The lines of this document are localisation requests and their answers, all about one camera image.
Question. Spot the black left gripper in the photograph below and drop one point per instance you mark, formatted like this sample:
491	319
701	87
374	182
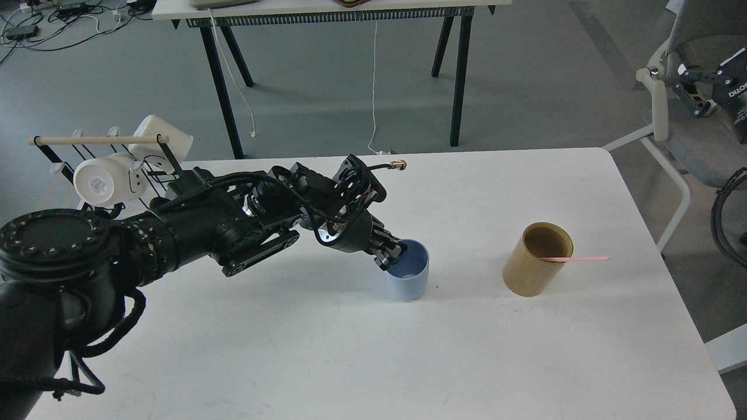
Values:
366	234

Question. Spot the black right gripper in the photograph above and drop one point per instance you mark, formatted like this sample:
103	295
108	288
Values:
696	83

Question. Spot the blue plastic cup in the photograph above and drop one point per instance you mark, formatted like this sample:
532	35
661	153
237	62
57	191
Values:
409	276

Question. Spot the pink chopstick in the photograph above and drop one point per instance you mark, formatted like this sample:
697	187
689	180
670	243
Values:
578	258

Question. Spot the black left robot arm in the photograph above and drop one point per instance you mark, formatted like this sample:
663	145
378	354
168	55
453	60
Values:
71	279

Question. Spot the grey office chair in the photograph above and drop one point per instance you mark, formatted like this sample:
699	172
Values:
706	147

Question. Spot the bamboo cylinder holder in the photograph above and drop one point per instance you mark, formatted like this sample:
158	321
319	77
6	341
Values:
527	271

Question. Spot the white round mug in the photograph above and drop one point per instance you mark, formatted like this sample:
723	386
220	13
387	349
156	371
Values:
109	180

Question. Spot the black wire cup rack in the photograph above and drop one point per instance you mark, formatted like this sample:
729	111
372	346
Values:
165	152

